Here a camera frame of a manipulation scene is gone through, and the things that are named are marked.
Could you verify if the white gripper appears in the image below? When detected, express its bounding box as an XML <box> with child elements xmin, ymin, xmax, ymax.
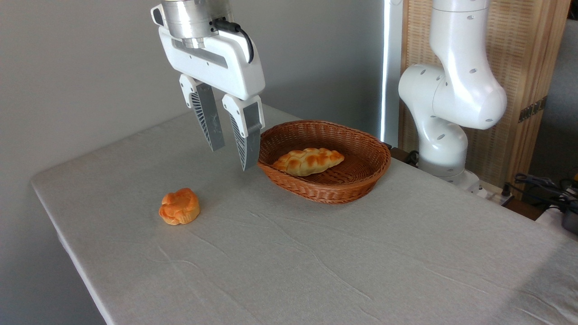
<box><xmin>158</xmin><ymin>26</ymin><xmax>266</xmax><ymax>172</ymax></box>

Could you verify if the round orange bread bun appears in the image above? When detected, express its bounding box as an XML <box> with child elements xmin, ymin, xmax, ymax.
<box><xmin>159</xmin><ymin>188</ymin><xmax>200</xmax><ymax>226</ymax></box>

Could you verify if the long braided bread loaf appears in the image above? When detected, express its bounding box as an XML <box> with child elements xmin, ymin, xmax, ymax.
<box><xmin>272</xmin><ymin>148</ymin><xmax>345</xmax><ymax>177</ymax></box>

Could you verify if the brown wicker basket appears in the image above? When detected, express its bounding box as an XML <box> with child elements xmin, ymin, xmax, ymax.
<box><xmin>256</xmin><ymin>120</ymin><xmax>392</xmax><ymax>204</ymax></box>

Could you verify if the grey tablecloth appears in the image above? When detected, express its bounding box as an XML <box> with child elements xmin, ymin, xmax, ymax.
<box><xmin>31</xmin><ymin>95</ymin><xmax>578</xmax><ymax>325</ymax></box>

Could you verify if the white power strip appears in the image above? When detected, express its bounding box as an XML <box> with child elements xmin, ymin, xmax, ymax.
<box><xmin>478</xmin><ymin>181</ymin><xmax>513</xmax><ymax>206</ymax></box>

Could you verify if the wooden bamboo folding screen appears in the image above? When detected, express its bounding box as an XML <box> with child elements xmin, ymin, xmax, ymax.
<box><xmin>400</xmin><ymin>0</ymin><xmax>572</xmax><ymax>199</ymax></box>

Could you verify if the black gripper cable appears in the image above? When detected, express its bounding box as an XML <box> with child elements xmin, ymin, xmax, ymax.
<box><xmin>212</xmin><ymin>18</ymin><xmax>254</xmax><ymax>64</ymax></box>

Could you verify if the black cable bundle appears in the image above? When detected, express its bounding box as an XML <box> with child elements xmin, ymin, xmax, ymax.
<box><xmin>506</xmin><ymin>173</ymin><xmax>578</xmax><ymax>213</ymax></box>

